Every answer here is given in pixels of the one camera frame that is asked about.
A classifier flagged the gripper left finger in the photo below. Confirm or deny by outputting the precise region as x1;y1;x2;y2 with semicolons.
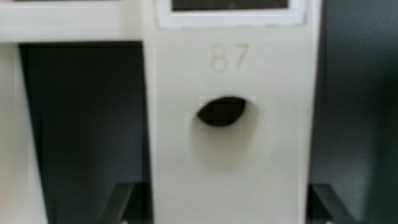
93;183;145;224

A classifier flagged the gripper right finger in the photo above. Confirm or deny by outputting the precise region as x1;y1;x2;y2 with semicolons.
307;184;360;224

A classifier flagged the white chair back frame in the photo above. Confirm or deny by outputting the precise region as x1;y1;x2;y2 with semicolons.
0;0;321;224

